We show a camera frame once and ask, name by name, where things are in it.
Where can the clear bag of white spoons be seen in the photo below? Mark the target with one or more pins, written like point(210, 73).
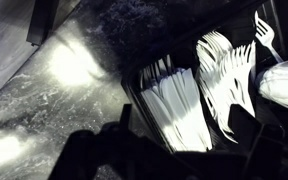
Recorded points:
point(284, 85)

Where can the black cutlery tray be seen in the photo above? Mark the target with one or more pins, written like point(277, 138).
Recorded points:
point(180, 53)

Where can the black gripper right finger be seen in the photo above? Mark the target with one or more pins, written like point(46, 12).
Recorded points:
point(245, 128)

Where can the white plastic knife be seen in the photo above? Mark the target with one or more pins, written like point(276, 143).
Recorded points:
point(154, 115)
point(172, 100)
point(192, 100)

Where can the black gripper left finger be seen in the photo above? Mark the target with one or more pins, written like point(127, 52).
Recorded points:
point(125, 116)

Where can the white plastic fork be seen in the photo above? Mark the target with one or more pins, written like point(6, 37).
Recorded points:
point(239, 80)
point(264, 33)
point(214, 43)
point(205, 85)

